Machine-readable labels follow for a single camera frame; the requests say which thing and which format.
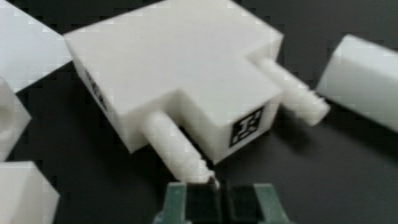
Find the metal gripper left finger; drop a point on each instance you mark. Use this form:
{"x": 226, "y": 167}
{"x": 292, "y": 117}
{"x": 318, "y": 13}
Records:
{"x": 190, "y": 205}

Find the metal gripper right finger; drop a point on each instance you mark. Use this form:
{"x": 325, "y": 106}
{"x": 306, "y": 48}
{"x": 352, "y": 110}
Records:
{"x": 254, "y": 206}

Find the white chair seat block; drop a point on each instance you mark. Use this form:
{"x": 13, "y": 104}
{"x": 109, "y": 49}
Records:
{"x": 178, "y": 65}

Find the long white chair side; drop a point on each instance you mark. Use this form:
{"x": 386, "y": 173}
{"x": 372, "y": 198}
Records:
{"x": 34, "y": 53}

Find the white short leg piece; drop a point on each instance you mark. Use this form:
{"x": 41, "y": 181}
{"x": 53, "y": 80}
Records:
{"x": 29, "y": 197}

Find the white cube with hole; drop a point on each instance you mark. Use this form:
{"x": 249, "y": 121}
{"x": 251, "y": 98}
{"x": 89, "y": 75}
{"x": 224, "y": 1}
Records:
{"x": 14, "y": 119}

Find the white U-shaped border frame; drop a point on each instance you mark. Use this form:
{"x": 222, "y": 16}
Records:
{"x": 359, "y": 80}

